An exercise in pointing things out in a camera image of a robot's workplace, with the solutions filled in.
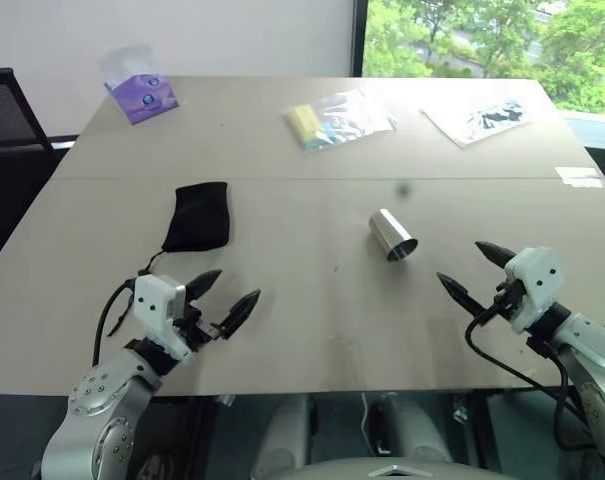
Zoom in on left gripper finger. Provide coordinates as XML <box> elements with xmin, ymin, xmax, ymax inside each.
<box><xmin>217</xmin><ymin>288</ymin><xmax>262</xmax><ymax>341</ymax></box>
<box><xmin>184</xmin><ymin>269</ymin><xmax>224</xmax><ymax>304</ymax></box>

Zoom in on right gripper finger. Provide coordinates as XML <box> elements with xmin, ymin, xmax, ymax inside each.
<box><xmin>436</xmin><ymin>272</ymin><xmax>491</xmax><ymax>318</ymax></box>
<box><xmin>474</xmin><ymin>241</ymin><xmax>512</xmax><ymax>272</ymax></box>

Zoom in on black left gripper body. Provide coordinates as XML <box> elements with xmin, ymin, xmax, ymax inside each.
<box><xmin>174</xmin><ymin>304</ymin><xmax>222</xmax><ymax>352</ymax></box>

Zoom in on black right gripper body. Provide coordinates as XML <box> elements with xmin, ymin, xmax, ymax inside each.
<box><xmin>484</xmin><ymin>279</ymin><xmax>529</xmax><ymax>320</ymax></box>

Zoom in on clear plastic bag yellow contents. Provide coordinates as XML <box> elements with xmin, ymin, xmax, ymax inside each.
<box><xmin>281</xmin><ymin>89</ymin><xmax>398</xmax><ymax>152</ymax></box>

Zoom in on stainless steel cup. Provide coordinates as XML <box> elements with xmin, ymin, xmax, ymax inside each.
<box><xmin>367</xmin><ymin>208</ymin><xmax>419</xmax><ymax>263</ymax></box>

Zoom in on white tape label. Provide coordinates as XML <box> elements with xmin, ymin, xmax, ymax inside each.
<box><xmin>554</xmin><ymin>166</ymin><xmax>605</xmax><ymax>189</ymax></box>

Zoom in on white sheet with black print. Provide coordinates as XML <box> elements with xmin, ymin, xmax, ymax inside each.
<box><xmin>420</xmin><ymin>94</ymin><xmax>534</xmax><ymax>150</ymax></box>

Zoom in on silver rounded robot leg shell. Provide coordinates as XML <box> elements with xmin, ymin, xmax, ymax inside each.
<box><xmin>380</xmin><ymin>392</ymin><xmax>453</xmax><ymax>466</ymax></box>
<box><xmin>250</xmin><ymin>394</ymin><xmax>311</xmax><ymax>480</ymax></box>

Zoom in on grey robot chest plate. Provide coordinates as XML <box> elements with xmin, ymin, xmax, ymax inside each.
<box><xmin>281</xmin><ymin>462</ymin><xmax>508</xmax><ymax>480</ymax></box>

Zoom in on purple tissue box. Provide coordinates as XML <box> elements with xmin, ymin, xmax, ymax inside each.
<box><xmin>101</xmin><ymin>44</ymin><xmax>181</xmax><ymax>125</ymax></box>

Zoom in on black mesh office chair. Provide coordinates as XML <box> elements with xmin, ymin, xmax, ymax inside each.
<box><xmin>0</xmin><ymin>67</ymin><xmax>78</xmax><ymax>281</ymax></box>

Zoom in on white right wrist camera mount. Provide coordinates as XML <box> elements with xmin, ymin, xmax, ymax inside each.
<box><xmin>503</xmin><ymin>246</ymin><xmax>561</xmax><ymax>335</ymax></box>

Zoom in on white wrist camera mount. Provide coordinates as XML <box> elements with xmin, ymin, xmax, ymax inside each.
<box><xmin>133</xmin><ymin>273</ymin><xmax>192</xmax><ymax>361</ymax></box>
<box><xmin>503</xmin><ymin>246</ymin><xmax>561</xmax><ymax>335</ymax></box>

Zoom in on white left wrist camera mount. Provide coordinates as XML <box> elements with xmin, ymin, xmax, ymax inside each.
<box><xmin>133</xmin><ymin>273</ymin><xmax>192</xmax><ymax>361</ymax></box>

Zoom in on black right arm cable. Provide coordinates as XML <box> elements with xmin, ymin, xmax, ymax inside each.
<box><xmin>464</xmin><ymin>298</ymin><xmax>599</xmax><ymax>449</ymax></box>

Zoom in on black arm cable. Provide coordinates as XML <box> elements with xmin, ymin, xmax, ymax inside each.
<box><xmin>464</xmin><ymin>298</ymin><xmax>599</xmax><ymax>449</ymax></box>
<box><xmin>91</xmin><ymin>277</ymin><xmax>136</xmax><ymax>369</ymax></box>

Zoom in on black cloth pouch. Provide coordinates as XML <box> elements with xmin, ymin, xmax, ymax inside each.
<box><xmin>106</xmin><ymin>181</ymin><xmax>232</xmax><ymax>337</ymax></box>

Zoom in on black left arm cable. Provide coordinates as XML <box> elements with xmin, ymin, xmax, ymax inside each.
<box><xmin>91</xmin><ymin>277</ymin><xmax>136</xmax><ymax>369</ymax></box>

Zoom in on dark window frame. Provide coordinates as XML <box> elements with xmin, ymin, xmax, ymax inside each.
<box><xmin>349</xmin><ymin>0</ymin><xmax>369</xmax><ymax>79</ymax></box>

